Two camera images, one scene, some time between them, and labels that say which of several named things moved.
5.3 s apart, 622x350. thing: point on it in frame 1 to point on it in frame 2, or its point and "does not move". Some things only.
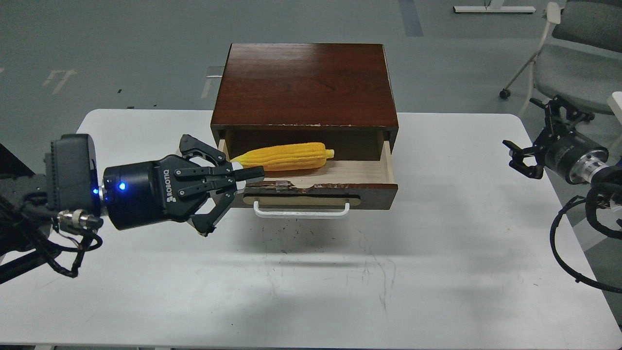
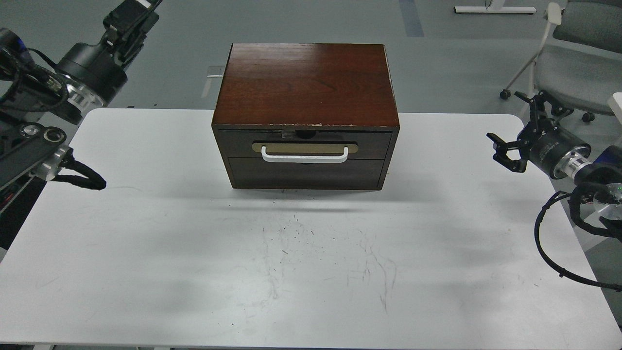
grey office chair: x=579 y=61 does not move
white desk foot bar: x=469 y=9 does not move
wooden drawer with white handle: x=360 y=176 to x=290 y=146
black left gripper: x=140 y=193 to x=94 y=67
